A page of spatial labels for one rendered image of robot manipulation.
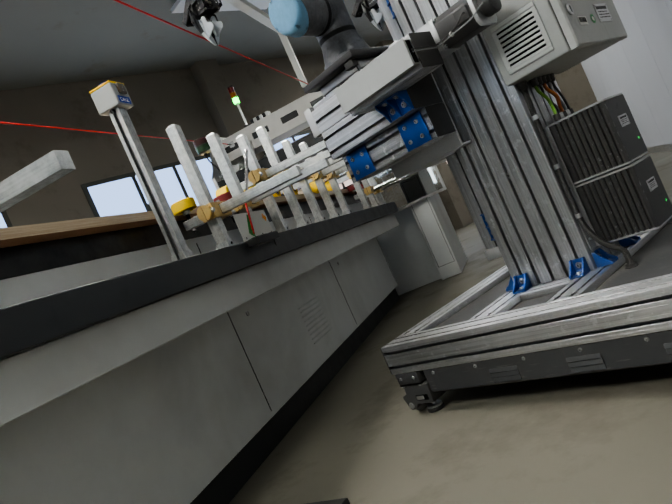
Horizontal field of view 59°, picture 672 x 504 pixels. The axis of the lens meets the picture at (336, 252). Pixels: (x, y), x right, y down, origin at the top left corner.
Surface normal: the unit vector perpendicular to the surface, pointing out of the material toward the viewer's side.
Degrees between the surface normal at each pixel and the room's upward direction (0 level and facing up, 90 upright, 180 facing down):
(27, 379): 90
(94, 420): 90
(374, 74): 90
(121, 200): 90
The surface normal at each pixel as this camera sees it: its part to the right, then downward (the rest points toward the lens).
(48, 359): 0.87, -0.39
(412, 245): -0.28, 0.13
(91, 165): 0.62, -0.26
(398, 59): -0.68, 0.31
